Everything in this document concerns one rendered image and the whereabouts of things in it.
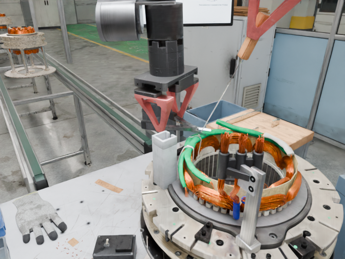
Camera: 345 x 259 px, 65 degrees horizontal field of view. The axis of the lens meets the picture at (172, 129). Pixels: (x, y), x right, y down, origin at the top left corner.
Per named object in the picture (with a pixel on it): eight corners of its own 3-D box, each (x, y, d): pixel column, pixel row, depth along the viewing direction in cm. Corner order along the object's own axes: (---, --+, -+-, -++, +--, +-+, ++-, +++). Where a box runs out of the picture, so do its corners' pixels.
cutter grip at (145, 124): (141, 128, 49) (140, 121, 49) (142, 127, 50) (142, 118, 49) (161, 132, 48) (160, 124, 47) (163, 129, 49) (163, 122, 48)
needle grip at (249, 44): (236, 56, 37) (258, 12, 33) (238, 53, 38) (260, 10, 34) (247, 61, 36) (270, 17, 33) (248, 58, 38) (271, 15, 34)
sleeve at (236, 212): (229, 218, 37) (231, 201, 35) (235, 214, 38) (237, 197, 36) (235, 223, 36) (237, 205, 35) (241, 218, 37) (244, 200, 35)
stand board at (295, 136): (205, 132, 74) (206, 124, 73) (249, 115, 84) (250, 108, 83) (268, 165, 60) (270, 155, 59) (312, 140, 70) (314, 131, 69)
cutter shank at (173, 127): (161, 129, 48) (161, 126, 48) (162, 127, 48) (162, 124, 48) (195, 131, 47) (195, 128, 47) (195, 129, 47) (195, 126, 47)
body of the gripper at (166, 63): (133, 88, 44) (128, 41, 40) (168, 72, 51) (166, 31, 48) (166, 95, 41) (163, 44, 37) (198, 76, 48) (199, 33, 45)
